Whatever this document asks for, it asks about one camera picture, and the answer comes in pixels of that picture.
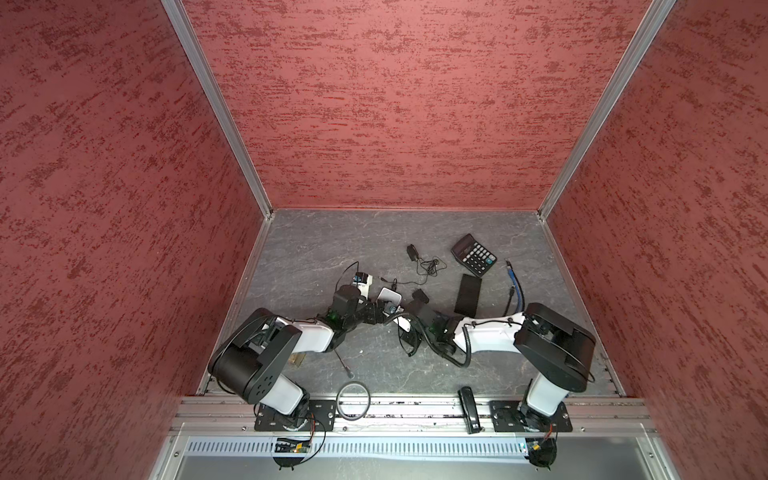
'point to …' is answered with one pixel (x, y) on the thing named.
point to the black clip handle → (470, 410)
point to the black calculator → (473, 256)
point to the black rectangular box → (468, 296)
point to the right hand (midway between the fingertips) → (402, 327)
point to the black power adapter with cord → (425, 266)
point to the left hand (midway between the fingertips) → (382, 307)
